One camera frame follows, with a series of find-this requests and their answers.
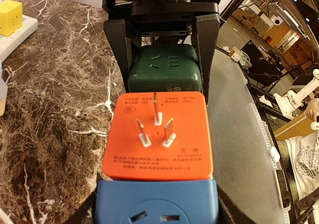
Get white slotted cable duct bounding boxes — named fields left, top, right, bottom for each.
left=250, top=103, right=282, bottom=170

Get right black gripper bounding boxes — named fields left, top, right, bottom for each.
left=102, top=0, right=220, bottom=102

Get dark green cube socket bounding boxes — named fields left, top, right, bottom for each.
left=128, top=44, right=202, bottom=93

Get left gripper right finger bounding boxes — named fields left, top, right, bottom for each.
left=217, top=184, right=246, bottom=224

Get beige cube socket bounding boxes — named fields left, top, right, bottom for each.
left=0, top=97, right=6, bottom=116

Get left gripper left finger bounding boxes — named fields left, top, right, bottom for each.
left=75, top=174, right=103, bottom=224

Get blue cube socket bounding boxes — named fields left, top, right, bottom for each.
left=94, top=179, right=219, bottom=224

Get red cube socket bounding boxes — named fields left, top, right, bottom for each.
left=102, top=91, right=213, bottom=181

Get yellow cube socket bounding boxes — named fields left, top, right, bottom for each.
left=0, top=0, right=23, bottom=36

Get white power strip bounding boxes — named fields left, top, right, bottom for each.
left=0, top=15, right=38, bottom=62

